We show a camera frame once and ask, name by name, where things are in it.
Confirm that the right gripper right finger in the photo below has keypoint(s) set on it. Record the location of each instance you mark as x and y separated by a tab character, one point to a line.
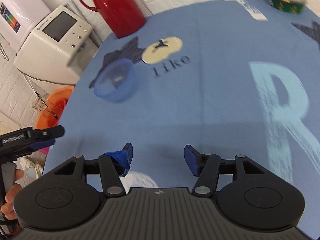
208	168

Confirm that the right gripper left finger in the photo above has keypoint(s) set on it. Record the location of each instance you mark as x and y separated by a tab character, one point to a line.
71	176

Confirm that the person left hand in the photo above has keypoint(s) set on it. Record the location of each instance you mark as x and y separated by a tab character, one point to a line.
7	208

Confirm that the small white bowl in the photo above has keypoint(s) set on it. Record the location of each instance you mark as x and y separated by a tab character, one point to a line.
32	168

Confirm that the pink thermos bottle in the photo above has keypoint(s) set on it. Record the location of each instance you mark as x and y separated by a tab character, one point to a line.
44	150

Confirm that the orange plastic basin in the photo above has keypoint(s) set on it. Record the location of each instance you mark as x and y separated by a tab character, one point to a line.
59	97

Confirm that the glass bottle with chopsticks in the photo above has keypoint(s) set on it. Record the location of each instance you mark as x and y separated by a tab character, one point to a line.
42	104

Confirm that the blue printed tablecloth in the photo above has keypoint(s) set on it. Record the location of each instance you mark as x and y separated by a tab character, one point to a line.
246	81

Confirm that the blue plastic bowl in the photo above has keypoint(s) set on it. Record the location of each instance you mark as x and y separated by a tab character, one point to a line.
117	82

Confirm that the white screen appliance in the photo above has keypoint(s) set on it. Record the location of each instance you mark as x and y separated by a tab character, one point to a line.
57	51

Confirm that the white water purifier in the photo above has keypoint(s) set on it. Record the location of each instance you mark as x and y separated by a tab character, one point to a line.
19	18

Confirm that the red thermos jug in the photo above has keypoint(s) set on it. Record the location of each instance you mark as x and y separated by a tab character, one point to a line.
124	17

